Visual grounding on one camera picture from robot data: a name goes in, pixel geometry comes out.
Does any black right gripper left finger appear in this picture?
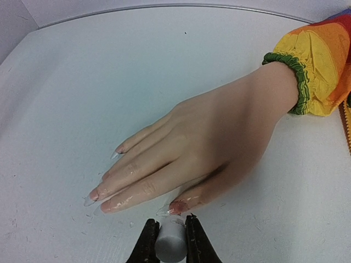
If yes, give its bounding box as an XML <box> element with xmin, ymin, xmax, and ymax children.
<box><xmin>126</xmin><ymin>219</ymin><xmax>160</xmax><ymax>263</ymax></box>

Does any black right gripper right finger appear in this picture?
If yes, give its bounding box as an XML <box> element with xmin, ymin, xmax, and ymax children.
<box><xmin>185</xmin><ymin>214</ymin><xmax>222</xmax><ymax>263</ymax></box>

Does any white nail polish cap brush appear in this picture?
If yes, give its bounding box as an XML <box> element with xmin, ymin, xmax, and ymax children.
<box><xmin>155</xmin><ymin>215</ymin><xmax>187</xmax><ymax>262</ymax></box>

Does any mannequin hand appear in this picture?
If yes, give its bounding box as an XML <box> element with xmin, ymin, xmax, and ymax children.
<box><xmin>84</xmin><ymin>62</ymin><xmax>298</xmax><ymax>214</ymax></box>

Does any rainbow coloured sleeve cloth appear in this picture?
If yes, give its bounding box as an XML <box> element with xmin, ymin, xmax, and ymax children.
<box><xmin>263</xmin><ymin>8</ymin><xmax>350</xmax><ymax>142</ymax></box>

